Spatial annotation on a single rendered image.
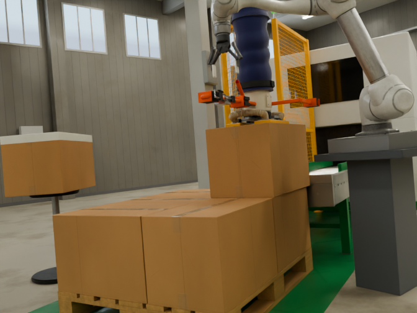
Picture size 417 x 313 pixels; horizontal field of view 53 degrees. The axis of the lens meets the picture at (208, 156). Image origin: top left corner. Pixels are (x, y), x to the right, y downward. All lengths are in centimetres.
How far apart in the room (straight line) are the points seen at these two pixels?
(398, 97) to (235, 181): 93
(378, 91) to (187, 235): 116
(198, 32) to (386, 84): 228
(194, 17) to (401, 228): 271
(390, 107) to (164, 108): 1012
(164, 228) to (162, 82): 1036
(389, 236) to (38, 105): 907
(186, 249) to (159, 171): 996
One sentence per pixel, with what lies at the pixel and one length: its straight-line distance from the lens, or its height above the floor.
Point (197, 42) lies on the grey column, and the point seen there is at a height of 186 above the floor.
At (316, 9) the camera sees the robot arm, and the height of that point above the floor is 152.
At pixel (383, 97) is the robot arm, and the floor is 101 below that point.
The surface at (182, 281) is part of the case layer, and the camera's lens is 185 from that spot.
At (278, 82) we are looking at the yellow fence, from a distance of 425.
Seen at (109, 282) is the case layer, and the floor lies 22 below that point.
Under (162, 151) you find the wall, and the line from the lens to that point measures 1178.
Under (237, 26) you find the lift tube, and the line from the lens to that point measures 263.
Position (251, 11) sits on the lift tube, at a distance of 261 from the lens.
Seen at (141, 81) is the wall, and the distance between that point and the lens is 1171.
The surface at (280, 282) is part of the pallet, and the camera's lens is 233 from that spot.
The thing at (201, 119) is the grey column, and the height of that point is 113.
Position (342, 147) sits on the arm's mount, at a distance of 235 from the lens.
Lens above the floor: 80
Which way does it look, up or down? level
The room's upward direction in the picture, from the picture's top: 4 degrees counter-clockwise
